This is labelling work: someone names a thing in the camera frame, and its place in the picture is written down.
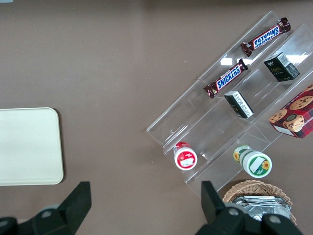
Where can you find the cream rectangular plastic tray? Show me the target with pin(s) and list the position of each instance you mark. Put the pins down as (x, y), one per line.
(29, 147)

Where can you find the silver foil packets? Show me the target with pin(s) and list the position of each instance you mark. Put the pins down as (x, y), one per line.
(259, 208)

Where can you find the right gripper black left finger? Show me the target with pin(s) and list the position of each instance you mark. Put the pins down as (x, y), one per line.
(61, 215)

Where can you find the small black carton box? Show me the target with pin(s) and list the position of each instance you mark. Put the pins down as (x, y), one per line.
(281, 67)
(239, 104)

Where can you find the Snickers chocolate bar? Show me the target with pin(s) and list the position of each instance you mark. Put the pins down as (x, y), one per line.
(227, 78)
(265, 37)

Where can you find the clear acrylic stepped shelf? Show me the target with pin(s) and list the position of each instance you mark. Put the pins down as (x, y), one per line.
(195, 117)

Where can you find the light woven wicker basket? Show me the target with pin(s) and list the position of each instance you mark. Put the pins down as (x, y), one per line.
(252, 187)

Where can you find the red chocolate chip cookie box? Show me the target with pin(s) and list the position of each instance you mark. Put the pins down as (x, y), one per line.
(296, 115)

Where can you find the red lidded small jar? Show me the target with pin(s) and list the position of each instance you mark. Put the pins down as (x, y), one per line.
(185, 157)

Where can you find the green lidded sunflower jar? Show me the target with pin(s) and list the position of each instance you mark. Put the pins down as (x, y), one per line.
(256, 164)

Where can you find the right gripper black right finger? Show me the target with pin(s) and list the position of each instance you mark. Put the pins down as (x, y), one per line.
(215, 215)

